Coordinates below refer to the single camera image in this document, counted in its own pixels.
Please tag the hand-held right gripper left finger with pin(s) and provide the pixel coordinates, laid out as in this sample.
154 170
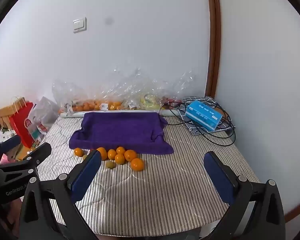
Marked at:
86 177

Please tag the grey plastic bag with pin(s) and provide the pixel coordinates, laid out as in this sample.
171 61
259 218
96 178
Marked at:
43 112

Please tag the red paper shopping bag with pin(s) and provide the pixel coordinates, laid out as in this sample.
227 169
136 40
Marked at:
21 127

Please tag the clear bag of mandarins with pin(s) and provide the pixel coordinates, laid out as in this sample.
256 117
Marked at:
77 100
112 104

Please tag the black-and-white patterned bag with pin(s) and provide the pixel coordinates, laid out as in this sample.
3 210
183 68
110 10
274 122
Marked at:
191 128

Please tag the striped quilted mattress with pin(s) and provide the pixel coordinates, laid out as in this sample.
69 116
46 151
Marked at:
152 192

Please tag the brown wooden door frame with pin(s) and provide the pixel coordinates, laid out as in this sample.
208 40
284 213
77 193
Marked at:
213 37

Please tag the pink cloth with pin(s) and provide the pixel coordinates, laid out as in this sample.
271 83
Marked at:
7 157

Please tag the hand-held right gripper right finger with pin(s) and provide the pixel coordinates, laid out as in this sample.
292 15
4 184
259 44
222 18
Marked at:
218 180

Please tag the small yellow-green fruit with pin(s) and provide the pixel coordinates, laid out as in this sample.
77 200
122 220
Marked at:
85 157
110 165

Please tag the wooden bed frame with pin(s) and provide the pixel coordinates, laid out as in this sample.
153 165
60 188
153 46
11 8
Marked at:
1 115

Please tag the orange mandarin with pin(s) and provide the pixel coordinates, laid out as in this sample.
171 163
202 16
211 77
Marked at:
119 159
103 153
120 150
78 152
130 155
137 164
111 154

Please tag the white spotted cloth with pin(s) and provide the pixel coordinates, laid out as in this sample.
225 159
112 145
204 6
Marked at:
5 133

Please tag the brown wooden baseboard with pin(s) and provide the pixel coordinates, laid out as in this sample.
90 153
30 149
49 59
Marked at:
296 211

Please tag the blue tissue box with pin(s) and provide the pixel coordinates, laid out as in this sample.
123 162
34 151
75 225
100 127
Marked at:
203 113

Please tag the clear bag of red fruit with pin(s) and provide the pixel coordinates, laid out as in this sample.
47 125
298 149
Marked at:
176 90

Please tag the white light switch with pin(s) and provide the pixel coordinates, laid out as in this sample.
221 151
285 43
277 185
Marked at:
79 25

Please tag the clear bag of yellow fruit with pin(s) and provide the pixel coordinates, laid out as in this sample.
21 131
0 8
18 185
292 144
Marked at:
150 100

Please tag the purple towel-lined tray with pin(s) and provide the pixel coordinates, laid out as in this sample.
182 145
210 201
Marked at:
122 130

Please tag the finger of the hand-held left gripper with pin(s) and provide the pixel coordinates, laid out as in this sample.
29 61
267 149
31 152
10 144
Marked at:
10 142
41 151

